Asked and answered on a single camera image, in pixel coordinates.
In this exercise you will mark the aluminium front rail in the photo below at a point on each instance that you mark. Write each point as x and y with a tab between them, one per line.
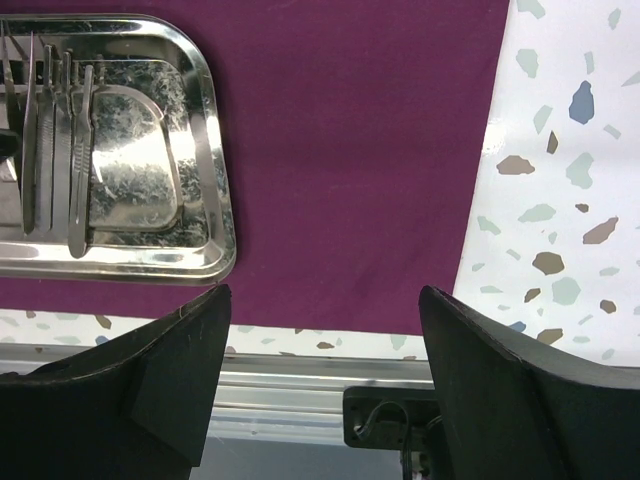
284	398

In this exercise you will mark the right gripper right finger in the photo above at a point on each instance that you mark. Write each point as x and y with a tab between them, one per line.
516	408

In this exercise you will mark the purple cloth wrap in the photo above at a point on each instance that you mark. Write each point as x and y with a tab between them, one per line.
352	133

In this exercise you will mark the steel tweezers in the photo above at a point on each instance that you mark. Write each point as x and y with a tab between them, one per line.
46	130
29	146

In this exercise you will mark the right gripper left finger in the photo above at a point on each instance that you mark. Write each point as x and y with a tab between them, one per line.
135	407

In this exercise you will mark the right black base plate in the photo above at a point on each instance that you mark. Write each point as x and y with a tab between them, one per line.
379	418

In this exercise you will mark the steel instrument tray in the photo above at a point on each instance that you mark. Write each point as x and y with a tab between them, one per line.
159	201

